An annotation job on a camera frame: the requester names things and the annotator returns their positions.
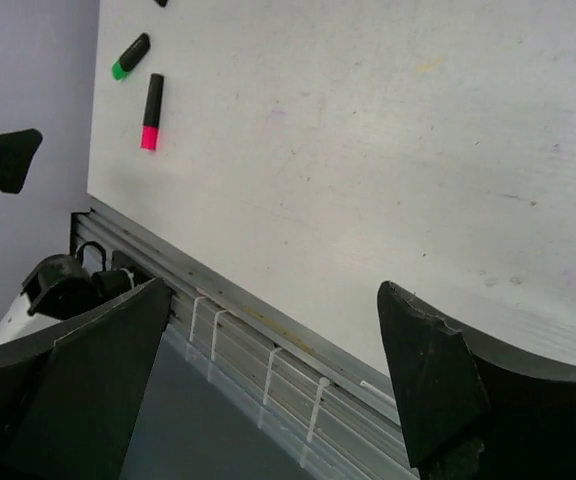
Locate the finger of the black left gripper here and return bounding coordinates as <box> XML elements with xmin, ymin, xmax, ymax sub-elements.
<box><xmin>0</xmin><ymin>129</ymin><xmax>43</xmax><ymax>193</ymax></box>

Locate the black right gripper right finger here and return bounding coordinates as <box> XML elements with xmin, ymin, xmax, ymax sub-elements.
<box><xmin>377</xmin><ymin>281</ymin><xmax>576</xmax><ymax>479</ymax></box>

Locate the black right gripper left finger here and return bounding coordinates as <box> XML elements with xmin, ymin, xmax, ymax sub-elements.
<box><xmin>0</xmin><ymin>279</ymin><xmax>171</xmax><ymax>479</ymax></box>

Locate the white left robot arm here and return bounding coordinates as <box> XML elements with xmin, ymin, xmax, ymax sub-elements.
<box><xmin>0</xmin><ymin>129</ymin><xmax>137</xmax><ymax>345</ymax></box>

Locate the pink black highlighter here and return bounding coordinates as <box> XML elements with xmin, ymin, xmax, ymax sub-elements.
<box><xmin>141</xmin><ymin>73</ymin><xmax>164</xmax><ymax>151</ymax></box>

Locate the green black highlighter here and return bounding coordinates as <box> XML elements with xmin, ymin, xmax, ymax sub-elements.
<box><xmin>111</xmin><ymin>32</ymin><xmax>151</xmax><ymax>81</ymax></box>

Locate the aluminium table frame rail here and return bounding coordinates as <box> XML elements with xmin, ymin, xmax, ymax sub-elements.
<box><xmin>71</xmin><ymin>201</ymin><xmax>417</xmax><ymax>479</ymax></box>

